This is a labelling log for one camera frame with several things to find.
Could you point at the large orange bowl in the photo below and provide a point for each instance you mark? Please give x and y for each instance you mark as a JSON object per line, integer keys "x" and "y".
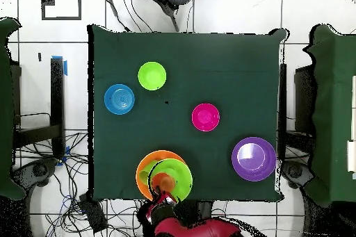
{"x": 141, "y": 187}

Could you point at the green cup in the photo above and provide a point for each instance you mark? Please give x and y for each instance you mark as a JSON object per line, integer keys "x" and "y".
{"x": 144, "y": 174}

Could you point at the pink bowl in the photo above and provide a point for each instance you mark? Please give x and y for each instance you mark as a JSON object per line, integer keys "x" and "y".
{"x": 205, "y": 117}

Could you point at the red-orange cup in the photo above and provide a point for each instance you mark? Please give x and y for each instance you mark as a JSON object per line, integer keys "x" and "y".
{"x": 165, "y": 181}

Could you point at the large green bowl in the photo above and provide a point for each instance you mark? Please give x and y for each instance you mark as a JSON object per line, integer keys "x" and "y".
{"x": 180, "y": 173}

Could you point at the blue bowl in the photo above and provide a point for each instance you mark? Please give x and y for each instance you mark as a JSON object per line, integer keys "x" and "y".
{"x": 119, "y": 99}

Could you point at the small green bowl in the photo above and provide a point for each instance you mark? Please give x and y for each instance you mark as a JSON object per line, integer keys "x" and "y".
{"x": 151, "y": 75}

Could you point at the dark green table cloth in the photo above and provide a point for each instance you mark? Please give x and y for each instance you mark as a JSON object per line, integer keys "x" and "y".
{"x": 194, "y": 61}

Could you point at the white box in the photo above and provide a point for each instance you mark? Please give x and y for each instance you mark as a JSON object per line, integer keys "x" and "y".
{"x": 351, "y": 156}

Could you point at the black power strip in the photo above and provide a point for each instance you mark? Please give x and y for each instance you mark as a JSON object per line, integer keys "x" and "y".
{"x": 93, "y": 214}

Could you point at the green cloth covered side table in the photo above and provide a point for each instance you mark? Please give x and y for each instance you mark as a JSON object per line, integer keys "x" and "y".
{"x": 5, "y": 109}
{"x": 333, "y": 109}

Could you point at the black metal stand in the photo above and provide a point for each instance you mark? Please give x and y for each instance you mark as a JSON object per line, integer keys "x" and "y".
{"x": 57, "y": 95}

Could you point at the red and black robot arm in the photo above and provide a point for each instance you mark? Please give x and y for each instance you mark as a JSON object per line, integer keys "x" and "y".
{"x": 194, "y": 227}

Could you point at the purple bowl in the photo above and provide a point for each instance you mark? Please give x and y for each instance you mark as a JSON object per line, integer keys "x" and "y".
{"x": 253, "y": 159}

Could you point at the blue tape strip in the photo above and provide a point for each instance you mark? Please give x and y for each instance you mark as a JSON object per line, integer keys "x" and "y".
{"x": 65, "y": 68}

